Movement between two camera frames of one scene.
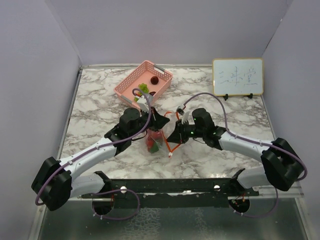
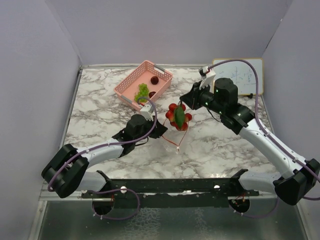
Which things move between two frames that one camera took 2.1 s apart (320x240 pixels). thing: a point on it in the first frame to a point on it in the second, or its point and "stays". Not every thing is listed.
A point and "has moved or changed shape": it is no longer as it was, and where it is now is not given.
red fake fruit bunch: [153, 141] to [177, 116]
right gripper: [178, 135] to [191, 98]
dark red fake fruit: [154, 80] stays
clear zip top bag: [156, 142] has moved or changed shape
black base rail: [210, 193] stays
